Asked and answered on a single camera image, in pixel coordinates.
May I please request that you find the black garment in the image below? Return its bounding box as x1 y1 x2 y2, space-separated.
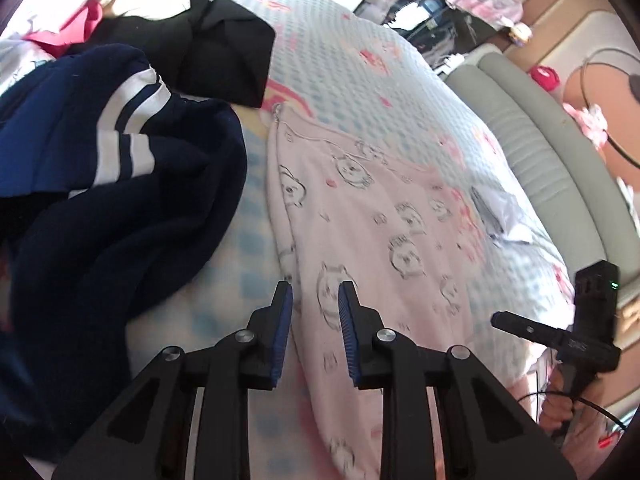
65 0 277 109

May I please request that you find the pink flower plush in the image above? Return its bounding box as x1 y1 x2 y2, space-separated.
562 102 609 151

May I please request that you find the pink red garment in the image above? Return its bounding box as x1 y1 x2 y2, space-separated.
22 2 104 59

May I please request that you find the pink printed bag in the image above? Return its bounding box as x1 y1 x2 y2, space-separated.
445 0 524 29

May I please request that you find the red plush toy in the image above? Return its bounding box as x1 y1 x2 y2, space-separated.
530 65 562 94

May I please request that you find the pink fuzzy robe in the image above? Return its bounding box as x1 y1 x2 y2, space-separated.
515 355 631 466

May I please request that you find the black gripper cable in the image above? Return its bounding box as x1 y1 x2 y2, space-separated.
517 391 628 431

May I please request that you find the person's right hand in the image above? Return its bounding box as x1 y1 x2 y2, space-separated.
540 365 577 436

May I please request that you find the black looped cable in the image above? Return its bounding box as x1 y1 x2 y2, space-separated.
579 47 640 170

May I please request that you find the pink printed pajama garment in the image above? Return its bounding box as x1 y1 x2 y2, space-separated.
267 102 488 480

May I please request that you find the lavender folded garment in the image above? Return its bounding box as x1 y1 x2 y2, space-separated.
470 185 536 246

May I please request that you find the white charger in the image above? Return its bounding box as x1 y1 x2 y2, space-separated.
435 52 467 77

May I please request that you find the white printed garment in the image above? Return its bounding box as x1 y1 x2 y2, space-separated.
0 12 63 98

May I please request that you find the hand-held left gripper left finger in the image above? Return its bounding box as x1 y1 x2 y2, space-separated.
51 281 296 480

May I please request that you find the blue checked cartoon blanket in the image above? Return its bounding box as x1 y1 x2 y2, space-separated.
0 0 576 480

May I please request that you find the grey padded headboard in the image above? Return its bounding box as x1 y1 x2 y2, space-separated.
445 45 640 311

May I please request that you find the navy white-striped garment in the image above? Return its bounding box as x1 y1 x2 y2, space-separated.
0 44 249 463

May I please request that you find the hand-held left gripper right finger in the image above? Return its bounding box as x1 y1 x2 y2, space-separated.
338 281 577 480

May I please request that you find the dark display cabinet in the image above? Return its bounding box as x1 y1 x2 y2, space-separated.
352 0 507 68

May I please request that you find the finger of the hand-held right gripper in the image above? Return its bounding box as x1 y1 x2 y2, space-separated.
490 311 560 348

